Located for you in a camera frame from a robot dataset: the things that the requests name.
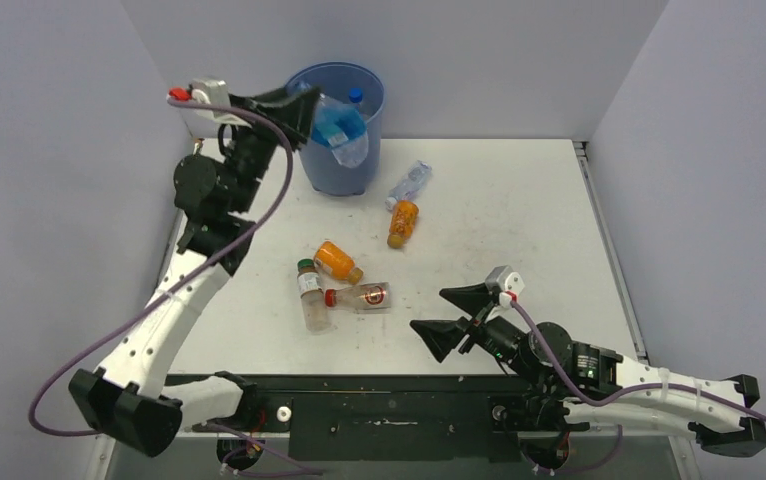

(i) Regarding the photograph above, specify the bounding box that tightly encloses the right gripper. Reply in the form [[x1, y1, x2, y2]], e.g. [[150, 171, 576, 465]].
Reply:
[[409, 282, 540, 383]]

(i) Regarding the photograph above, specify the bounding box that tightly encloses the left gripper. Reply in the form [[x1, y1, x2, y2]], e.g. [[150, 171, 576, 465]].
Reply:
[[223, 84, 321, 216]]

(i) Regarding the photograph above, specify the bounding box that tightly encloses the crushed blue-label water bottle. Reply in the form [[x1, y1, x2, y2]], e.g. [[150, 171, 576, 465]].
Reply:
[[312, 87, 369, 169]]

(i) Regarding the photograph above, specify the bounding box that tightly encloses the Pepsi bottle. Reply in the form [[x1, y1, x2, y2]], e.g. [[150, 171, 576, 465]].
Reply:
[[348, 87, 373, 121]]

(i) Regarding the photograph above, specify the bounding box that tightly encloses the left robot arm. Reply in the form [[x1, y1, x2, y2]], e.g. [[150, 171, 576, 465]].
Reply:
[[68, 82, 321, 457]]

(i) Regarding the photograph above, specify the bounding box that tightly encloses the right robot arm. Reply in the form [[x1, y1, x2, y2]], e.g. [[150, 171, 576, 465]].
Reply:
[[410, 285, 766, 458]]

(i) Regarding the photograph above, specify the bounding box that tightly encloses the blue plastic bin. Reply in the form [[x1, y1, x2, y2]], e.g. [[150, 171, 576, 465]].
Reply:
[[286, 61, 387, 196]]

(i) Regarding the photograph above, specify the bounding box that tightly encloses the clear bottle red round logo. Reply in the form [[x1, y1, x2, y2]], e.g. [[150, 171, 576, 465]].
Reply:
[[324, 282, 391, 311]]

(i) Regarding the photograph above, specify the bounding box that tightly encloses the orange pineapple-label juice bottle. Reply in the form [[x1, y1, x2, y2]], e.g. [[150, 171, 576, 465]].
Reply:
[[387, 200, 419, 249]]

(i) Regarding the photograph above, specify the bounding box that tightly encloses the small clear water bottle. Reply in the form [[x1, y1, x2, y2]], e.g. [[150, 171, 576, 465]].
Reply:
[[384, 161, 433, 211]]

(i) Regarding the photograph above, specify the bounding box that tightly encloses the plain orange juice bottle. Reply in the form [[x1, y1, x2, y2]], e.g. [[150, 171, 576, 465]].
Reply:
[[313, 241, 364, 285]]

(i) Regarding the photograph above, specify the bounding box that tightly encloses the cloudy bottle green cap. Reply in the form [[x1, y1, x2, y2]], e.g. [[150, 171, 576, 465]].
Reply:
[[297, 258, 332, 334]]

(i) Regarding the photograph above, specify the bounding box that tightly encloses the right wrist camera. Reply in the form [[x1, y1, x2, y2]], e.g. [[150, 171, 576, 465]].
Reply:
[[484, 265, 525, 309]]

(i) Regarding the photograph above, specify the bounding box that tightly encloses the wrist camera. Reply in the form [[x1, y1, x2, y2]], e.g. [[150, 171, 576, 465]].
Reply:
[[167, 77, 250, 126], [484, 265, 525, 309]]

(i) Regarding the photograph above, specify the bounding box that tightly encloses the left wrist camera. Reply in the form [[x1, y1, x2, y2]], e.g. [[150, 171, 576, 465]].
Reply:
[[167, 77, 250, 126]]

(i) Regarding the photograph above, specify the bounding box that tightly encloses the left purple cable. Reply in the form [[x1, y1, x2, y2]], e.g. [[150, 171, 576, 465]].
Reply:
[[27, 97, 325, 478]]

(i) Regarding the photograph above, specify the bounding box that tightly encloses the purple cable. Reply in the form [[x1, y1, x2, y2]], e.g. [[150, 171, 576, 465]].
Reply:
[[27, 97, 325, 478], [508, 301, 766, 475]]

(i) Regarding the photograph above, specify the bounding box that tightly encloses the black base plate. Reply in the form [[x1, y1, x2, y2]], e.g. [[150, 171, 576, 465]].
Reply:
[[124, 374, 656, 464]]

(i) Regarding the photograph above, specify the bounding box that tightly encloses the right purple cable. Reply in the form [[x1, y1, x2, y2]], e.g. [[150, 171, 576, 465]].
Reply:
[[508, 301, 766, 475]]

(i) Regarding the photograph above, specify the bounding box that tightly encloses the aluminium rail frame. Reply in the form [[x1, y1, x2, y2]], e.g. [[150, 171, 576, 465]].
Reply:
[[83, 207, 183, 479]]

